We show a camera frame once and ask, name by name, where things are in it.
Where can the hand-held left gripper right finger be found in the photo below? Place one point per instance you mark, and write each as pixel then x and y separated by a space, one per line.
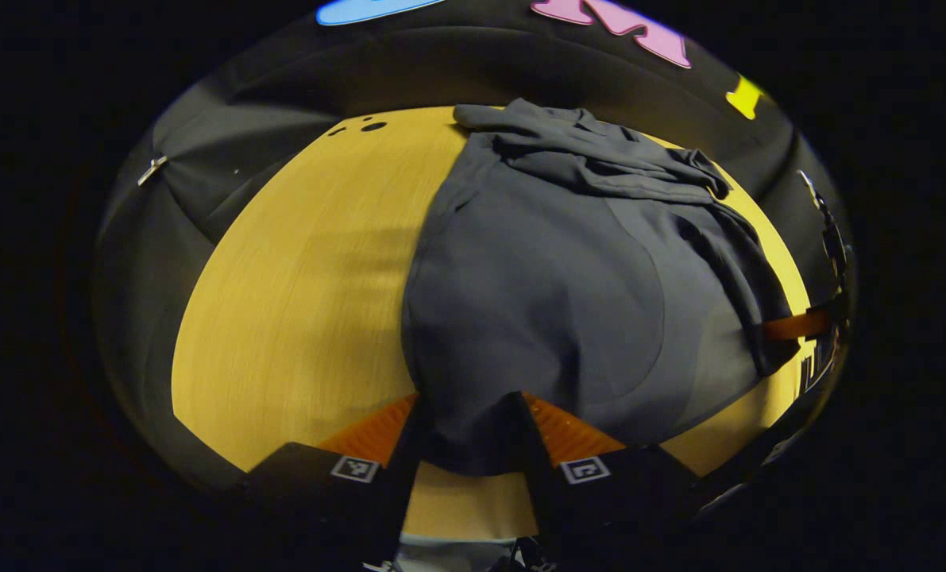
pixel 544 492

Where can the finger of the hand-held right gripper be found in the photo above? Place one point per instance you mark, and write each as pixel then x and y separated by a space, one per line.
pixel 798 326

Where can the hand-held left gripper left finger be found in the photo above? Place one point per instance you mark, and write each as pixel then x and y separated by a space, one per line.
pixel 403 500

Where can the grey collared shirt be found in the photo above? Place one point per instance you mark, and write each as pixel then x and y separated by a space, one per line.
pixel 536 302

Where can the silver metal clip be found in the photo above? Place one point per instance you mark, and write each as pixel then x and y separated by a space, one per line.
pixel 152 169

